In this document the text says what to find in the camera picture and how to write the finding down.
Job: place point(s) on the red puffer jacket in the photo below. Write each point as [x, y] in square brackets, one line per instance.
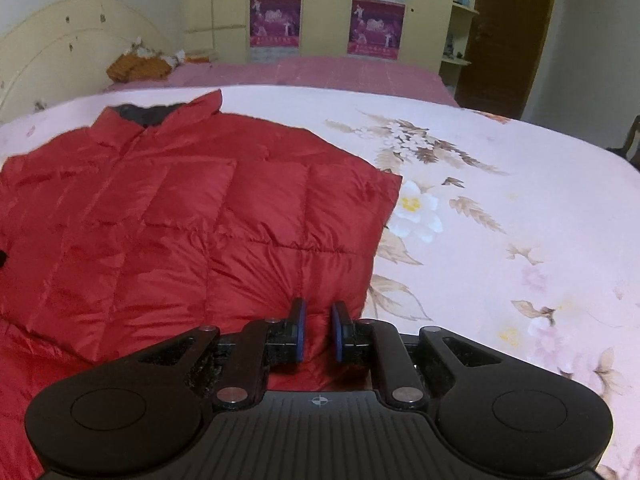
[165, 220]

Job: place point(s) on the floral pink bed sheet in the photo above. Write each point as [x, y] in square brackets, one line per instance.
[500, 220]

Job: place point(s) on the orange cloth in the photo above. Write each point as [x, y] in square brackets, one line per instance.
[137, 67]

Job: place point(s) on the cream bed headboard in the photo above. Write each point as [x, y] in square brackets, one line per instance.
[55, 45]

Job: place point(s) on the cream wardrobe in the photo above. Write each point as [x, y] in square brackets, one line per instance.
[325, 10]

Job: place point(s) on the brown wooden door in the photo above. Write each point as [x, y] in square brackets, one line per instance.
[505, 35]

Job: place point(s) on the plain pink bedspread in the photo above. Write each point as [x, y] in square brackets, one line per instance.
[310, 72]

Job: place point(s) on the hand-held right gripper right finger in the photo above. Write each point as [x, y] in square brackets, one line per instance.
[338, 332]

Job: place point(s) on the dark wooden chair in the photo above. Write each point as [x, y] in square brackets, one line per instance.
[631, 145]

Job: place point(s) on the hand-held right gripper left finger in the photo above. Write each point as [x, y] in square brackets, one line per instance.
[299, 332]

